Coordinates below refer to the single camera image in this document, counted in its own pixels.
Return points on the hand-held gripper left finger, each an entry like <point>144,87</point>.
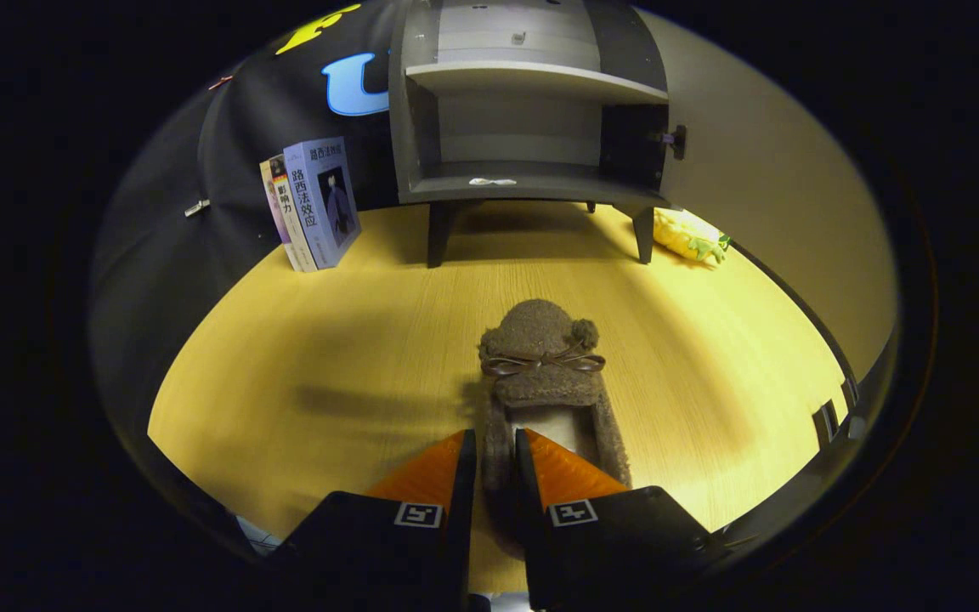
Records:
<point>460,527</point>

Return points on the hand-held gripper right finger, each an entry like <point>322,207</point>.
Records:
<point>617,552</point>

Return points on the brown fluffy shoe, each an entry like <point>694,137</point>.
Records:
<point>540,340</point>

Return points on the grey shoe cabinet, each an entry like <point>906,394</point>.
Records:
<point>532,189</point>

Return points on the beige shoe cabinet door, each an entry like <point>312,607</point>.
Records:
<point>778,170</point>

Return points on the grey cabinet shelf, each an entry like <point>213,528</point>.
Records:
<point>532,78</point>

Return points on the yellow plush toy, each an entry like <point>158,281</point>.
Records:
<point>689,236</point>

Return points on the blue book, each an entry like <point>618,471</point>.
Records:
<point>328,204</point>

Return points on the beige book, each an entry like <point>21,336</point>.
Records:
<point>273,204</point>

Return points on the black backdrop cloth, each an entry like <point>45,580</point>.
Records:
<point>166,255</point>

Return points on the silver clip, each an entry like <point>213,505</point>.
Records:
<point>196,208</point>

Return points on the pink clip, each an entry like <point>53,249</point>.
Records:
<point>219,83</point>

